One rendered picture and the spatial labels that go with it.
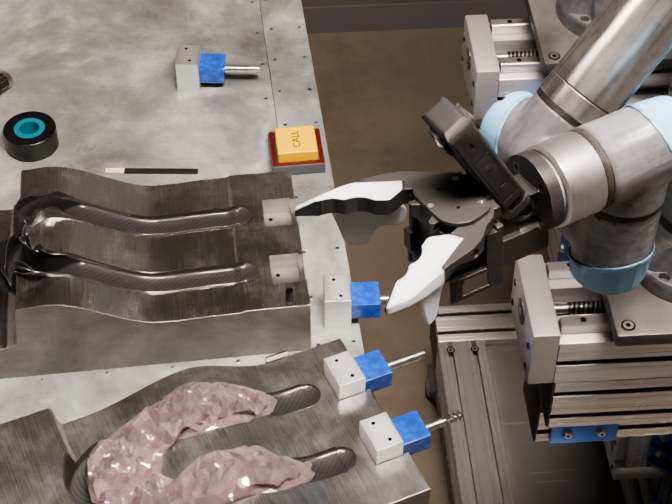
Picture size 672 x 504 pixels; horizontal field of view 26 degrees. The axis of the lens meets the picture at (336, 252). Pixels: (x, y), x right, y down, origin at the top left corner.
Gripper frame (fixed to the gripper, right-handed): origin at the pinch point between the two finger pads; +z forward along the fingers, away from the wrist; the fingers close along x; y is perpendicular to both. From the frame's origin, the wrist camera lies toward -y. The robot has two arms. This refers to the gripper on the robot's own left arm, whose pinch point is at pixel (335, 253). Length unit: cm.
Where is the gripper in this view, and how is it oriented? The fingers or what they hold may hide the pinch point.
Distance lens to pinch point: 116.5
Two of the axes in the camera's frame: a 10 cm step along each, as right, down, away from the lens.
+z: -8.7, 3.6, -3.4
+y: 0.7, 7.7, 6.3
